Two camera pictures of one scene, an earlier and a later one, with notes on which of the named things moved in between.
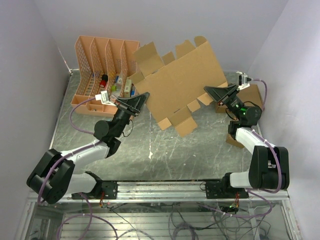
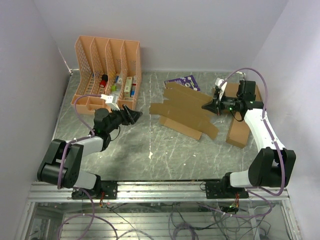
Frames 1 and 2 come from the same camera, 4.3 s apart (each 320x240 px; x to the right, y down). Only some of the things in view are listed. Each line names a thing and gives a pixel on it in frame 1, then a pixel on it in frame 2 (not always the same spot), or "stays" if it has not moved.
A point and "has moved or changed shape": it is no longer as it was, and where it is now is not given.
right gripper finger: [219, 93] → [211, 107]
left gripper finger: [136, 102] → [132, 116]
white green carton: [127, 88] stays
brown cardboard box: [176, 83] has moved or changed shape
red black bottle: [104, 79] stays
